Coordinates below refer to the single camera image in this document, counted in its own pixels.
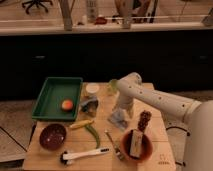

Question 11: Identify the black office chair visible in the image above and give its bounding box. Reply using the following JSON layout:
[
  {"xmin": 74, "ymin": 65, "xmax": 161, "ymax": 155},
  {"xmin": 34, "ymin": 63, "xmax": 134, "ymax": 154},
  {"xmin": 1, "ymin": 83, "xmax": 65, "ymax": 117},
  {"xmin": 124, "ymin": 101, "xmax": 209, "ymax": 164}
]
[{"xmin": 22, "ymin": 0, "xmax": 53, "ymax": 15}]

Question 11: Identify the gray towel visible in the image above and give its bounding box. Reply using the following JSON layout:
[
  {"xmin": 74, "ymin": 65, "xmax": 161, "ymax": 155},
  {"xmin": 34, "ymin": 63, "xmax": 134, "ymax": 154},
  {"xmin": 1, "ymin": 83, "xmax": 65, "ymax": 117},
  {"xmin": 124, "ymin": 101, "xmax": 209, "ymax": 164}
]
[{"xmin": 108, "ymin": 109, "xmax": 128, "ymax": 131}]

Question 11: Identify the purple grape bunch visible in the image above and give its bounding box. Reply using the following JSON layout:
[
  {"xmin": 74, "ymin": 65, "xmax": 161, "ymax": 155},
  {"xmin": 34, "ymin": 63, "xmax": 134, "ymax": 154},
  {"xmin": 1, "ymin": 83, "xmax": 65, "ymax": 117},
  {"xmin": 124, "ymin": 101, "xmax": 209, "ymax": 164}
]
[{"xmin": 138, "ymin": 110, "xmax": 152, "ymax": 132}]

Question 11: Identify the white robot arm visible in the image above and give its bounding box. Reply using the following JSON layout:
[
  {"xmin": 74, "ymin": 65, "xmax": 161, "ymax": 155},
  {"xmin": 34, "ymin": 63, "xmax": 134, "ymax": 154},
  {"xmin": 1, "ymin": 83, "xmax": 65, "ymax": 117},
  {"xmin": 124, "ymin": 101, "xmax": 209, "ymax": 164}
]
[{"xmin": 116, "ymin": 72, "xmax": 213, "ymax": 171}]

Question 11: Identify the green chili pepper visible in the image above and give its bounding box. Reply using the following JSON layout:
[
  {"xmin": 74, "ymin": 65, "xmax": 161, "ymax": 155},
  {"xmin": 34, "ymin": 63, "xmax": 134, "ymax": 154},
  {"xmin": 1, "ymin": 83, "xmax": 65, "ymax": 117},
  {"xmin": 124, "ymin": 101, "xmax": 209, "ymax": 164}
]
[{"xmin": 85, "ymin": 124, "xmax": 100, "ymax": 149}]

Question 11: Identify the green plastic tray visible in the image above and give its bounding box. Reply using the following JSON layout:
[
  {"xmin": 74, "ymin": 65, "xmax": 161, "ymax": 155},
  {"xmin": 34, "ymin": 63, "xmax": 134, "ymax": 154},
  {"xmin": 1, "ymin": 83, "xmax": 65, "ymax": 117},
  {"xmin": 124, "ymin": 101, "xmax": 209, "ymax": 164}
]
[{"xmin": 32, "ymin": 77, "xmax": 83, "ymax": 121}]

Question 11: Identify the white round lid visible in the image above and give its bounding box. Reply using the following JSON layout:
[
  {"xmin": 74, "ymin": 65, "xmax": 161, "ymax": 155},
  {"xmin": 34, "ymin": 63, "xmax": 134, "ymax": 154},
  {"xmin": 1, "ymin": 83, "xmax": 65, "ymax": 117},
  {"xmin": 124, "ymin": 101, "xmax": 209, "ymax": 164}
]
[{"xmin": 86, "ymin": 83, "xmax": 100, "ymax": 95}]

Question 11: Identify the white dish brush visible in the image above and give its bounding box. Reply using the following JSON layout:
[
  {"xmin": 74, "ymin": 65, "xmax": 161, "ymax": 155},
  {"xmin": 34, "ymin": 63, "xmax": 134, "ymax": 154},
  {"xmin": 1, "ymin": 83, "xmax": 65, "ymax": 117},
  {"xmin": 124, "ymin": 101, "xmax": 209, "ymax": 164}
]
[{"xmin": 60, "ymin": 148, "xmax": 109, "ymax": 165}]

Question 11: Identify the dark red bowl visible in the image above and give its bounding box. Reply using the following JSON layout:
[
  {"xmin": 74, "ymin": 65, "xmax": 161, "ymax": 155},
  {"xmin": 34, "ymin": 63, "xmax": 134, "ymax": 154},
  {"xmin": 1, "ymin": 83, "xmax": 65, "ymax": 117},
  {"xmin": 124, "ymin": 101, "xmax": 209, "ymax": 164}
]
[{"xmin": 39, "ymin": 124, "xmax": 66, "ymax": 151}]

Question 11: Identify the white box in bowl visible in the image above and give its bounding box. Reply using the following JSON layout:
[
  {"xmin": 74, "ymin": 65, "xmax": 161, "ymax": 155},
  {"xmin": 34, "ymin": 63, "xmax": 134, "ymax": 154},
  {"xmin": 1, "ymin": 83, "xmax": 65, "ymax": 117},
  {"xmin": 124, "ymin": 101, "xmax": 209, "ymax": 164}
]
[{"xmin": 129, "ymin": 129, "xmax": 143, "ymax": 158}]

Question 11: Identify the gray metal cup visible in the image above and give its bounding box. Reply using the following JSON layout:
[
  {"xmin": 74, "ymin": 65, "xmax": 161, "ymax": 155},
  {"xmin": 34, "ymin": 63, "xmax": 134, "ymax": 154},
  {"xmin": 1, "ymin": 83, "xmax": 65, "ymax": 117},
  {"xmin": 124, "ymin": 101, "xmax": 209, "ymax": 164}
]
[{"xmin": 80, "ymin": 98, "xmax": 99, "ymax": 117}]

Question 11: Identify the orange peach fruit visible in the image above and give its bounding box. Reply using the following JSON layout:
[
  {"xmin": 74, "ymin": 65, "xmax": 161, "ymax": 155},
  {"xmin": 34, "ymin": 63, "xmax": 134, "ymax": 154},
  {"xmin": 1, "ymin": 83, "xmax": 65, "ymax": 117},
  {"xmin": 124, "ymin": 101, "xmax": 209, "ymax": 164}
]
[{"xmin": 61, "ymin": 99, "xmax": 73, "ymax": 111}]

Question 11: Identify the brown round bowl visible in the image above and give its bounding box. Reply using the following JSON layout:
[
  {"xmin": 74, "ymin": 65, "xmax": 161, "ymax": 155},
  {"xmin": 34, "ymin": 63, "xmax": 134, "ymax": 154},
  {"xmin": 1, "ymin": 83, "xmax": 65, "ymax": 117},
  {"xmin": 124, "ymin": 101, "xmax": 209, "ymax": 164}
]
[{"xmin": 120, "ymin": 130, "xmax": 153, "ymax": 163}]

